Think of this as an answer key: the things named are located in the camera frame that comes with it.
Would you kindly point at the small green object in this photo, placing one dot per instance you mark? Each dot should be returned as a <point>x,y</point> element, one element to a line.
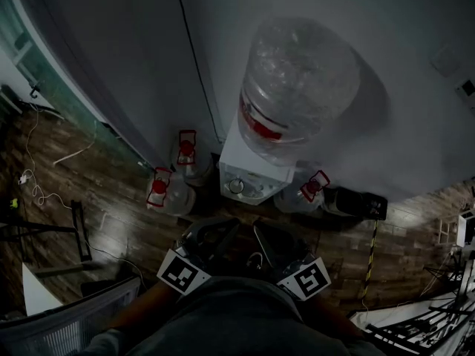
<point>14,202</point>

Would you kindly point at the white device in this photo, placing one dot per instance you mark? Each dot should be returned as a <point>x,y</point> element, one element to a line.
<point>465,230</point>

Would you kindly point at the person's right forearm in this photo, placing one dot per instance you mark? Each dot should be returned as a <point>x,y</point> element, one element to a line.
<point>334,319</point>

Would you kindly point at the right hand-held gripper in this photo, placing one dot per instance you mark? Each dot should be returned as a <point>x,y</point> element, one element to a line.
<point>306,278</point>

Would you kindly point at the grey mesh chair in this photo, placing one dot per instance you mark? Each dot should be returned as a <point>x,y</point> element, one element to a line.
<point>67,325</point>

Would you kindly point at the black tripod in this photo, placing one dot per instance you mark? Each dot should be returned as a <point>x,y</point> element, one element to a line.
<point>451,273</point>

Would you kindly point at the black metal rack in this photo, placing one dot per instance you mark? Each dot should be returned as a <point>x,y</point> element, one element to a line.
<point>419,326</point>

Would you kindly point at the wall switch plate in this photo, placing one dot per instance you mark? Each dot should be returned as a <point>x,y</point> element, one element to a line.
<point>445,59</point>

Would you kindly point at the wall socket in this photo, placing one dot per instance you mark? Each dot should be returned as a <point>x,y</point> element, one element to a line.
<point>465,87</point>

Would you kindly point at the green glass door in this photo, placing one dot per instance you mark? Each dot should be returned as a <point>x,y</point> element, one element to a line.
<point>55,80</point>

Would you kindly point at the black floor stand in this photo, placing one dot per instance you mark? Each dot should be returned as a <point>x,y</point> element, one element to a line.
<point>79,232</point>

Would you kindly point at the white charger plug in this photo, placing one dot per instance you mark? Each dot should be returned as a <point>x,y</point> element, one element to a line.
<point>23,179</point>

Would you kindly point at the white water dispenser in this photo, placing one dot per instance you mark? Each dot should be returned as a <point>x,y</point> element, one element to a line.
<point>256,150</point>

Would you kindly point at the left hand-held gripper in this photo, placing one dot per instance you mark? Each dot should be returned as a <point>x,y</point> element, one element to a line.
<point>183,273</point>

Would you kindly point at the red-capped water jug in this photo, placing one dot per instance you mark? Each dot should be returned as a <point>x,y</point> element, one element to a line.
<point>174,198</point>
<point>193,169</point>
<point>297,198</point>

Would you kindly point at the white board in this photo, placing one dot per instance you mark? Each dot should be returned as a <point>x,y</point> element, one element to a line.
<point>37,295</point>

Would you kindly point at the white-rimmed round cup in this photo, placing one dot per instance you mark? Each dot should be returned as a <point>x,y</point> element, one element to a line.
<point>235,185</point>

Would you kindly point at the person's left forearm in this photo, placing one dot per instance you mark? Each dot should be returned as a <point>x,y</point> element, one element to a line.
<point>148,302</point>

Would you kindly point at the black box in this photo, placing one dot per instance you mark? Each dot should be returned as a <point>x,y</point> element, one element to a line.
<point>352,202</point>

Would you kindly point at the person's grey shirt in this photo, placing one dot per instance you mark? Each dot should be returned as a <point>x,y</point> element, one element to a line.
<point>237,321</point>

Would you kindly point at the large clear water bottle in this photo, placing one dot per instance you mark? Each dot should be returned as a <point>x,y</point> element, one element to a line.
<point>297,84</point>

